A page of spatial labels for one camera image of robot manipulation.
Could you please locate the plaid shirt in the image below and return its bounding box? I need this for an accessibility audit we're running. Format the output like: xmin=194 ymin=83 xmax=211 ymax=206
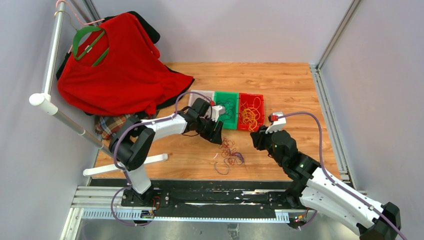
xmin=94 ymin=114 xmax=138 ymax=140

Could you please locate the red plastic bin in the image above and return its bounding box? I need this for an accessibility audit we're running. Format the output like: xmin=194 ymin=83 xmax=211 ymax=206
xmin=237 ymin=93 xmax=265 ymax=132

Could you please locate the pink clothes hanger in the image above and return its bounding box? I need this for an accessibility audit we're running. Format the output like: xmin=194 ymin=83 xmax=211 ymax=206
xmin=54 ymin=0 xmax=107 ymax=54

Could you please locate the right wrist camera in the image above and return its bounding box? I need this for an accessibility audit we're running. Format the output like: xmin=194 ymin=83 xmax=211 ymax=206
xmin=265 ymin=111 xmax=287 ymax=134

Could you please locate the green plastic bin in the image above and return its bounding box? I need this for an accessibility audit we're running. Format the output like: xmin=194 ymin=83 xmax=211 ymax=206
xmin=214 ymin=91 xmax=239 ymax=130

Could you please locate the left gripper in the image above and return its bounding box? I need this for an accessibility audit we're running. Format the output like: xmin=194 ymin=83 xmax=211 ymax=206
xmin=196 ymin=115 xmax=224 ymax=145

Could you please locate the red cable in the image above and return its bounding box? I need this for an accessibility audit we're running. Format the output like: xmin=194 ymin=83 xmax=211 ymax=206
xmin=219 ymin=138 xmax=244 ymax=167

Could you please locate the green clothes hanger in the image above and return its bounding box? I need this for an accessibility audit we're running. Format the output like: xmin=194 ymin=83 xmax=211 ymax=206
xmin=71 ymin=26 xmax=110 ymax=67

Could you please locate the aluminium frame rail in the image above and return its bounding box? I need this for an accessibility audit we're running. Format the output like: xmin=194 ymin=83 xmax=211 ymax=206
xmin=309 ymin=0 xmax=362 ymax=189

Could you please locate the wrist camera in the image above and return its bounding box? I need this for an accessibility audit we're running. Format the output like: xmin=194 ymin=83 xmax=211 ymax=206
xmin=210 ymin=105 xmax=226 ymax=122
xmin=265 ymin=111 xmax=287 ymax=134

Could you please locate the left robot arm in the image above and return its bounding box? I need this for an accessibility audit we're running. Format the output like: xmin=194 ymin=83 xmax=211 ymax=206
xmin=109 ymin=97 xmax=226 ymax=207

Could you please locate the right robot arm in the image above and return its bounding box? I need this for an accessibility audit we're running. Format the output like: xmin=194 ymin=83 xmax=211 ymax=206
xmin=250 ymin=126 xmax=401 ymax=240

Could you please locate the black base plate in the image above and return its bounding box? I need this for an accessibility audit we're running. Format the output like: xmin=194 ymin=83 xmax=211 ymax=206
xmin=89 ymin=178 xmax=316 ymax=223

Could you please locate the red t-shirt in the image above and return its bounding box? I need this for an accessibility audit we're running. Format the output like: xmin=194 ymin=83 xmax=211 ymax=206
xmin=56 ymin=12 xmax=196 ymax=117

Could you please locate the white clothes rack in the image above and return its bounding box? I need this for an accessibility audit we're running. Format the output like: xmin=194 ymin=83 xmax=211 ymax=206
xmin=28 ymin=1 xmax=169 ymax=177

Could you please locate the white plastic bin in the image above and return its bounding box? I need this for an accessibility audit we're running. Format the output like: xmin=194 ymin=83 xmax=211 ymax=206
xmin=188 ymin=89 xmax=215 ymax=107

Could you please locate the yellow cable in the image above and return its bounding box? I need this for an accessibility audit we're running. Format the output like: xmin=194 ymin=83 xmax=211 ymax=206
xmin=240 ymin=96 xmax=263 ymax=132

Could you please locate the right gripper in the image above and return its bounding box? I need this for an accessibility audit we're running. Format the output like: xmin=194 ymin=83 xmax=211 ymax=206
xmin=250 ymin=124 xmax=285 ymax=167

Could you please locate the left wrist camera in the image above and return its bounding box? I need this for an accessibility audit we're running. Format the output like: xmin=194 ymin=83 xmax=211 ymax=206
xmin=210 ymin=105 xmax=226 ymax=122

